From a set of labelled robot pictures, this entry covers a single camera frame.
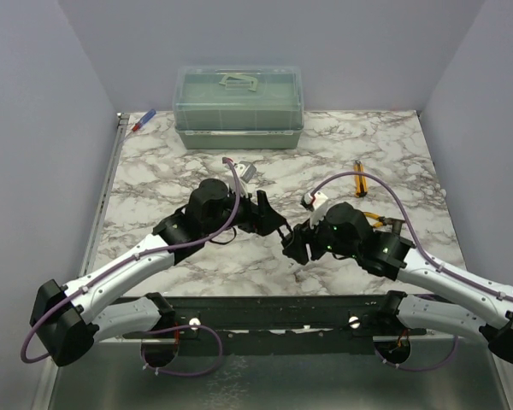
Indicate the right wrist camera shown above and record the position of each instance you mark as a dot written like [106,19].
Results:
[316,203]

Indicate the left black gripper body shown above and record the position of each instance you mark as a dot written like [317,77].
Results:
[253,221]

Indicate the green transparent toolbox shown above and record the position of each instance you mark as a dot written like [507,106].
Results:
[218,107]

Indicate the black padlock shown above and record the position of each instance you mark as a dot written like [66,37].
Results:
[285,235]

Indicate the aluminium rail left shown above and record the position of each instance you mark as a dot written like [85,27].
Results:
[103,200]

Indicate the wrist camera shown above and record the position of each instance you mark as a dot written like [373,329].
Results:
[246,171]
[316,203]

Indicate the yellow utility knife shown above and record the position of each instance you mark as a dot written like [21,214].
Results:
[360,180]

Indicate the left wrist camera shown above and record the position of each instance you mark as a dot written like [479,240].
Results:
[246,171]

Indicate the blue red screwdriver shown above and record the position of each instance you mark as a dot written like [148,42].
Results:
[143,120]

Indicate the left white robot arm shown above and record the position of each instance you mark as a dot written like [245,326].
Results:
[68,319]

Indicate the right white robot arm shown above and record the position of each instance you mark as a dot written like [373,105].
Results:
[470,306]

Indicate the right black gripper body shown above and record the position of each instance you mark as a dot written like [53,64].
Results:
[320,237]

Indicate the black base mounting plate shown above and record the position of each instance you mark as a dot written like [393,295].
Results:
[275,325]

